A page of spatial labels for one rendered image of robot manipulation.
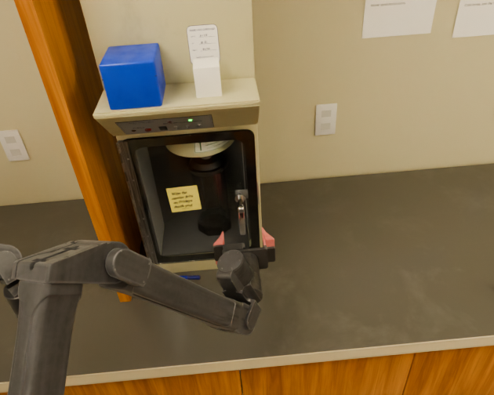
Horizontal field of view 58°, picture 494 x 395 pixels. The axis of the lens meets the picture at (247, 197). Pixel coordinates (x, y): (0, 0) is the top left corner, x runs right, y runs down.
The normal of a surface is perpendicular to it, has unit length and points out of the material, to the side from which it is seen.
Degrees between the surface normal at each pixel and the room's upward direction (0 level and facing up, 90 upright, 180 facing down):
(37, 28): 90
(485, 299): 0
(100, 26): 90
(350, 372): 90
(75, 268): 73
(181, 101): 0
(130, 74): 90
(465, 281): 0
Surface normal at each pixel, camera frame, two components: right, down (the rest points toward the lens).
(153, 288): 0.85, 0.03
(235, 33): 0.07, 0.61
